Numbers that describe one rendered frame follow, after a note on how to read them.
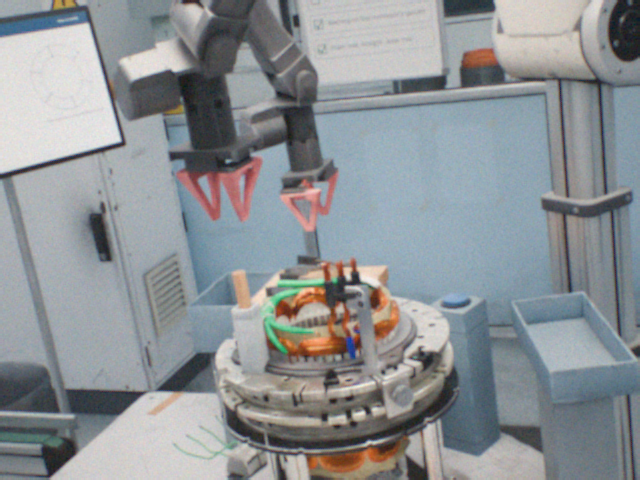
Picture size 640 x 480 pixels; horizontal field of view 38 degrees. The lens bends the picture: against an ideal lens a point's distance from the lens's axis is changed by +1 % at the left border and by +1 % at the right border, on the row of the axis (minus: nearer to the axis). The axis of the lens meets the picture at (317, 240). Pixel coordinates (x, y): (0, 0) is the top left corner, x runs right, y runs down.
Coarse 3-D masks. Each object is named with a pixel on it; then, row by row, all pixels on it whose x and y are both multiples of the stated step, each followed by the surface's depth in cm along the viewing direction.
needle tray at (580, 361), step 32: (512, 320) 139; (544, 320) 139; (576, 320) 139; (544, 352) 130; (576, 352) 128; (608, 352) 127; (544, 384) 120; (576, 384) 116; (608, 384) 116; (544, 416) 132; (576, 416) 125; (608, 416) 125; (544, 448) 136; (576, 448) 126; (608, 448) 126
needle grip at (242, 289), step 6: (240, 270) 118; (234, 276) 117; (240, 276) 117; (234, 282) 118; (240, 282) 117; (246, 282) 118; (240, 288) 117; (246, 288) 118; (240, 294) 118; (246, 294) 118; (240, 300) 118; (246, 300) 118; (240, 306) 118; (246, 306) 118
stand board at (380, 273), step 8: (280, 272) 168; (312, 272) 165; (320, 272) 165; (344, 272) 163; (360, 272) 161; (368, 272) 161; (376, 272) 160; (384, 272) 161; (272, 280) 164; (384, 280) 161; (264, 288) 161; (256, 296) 157
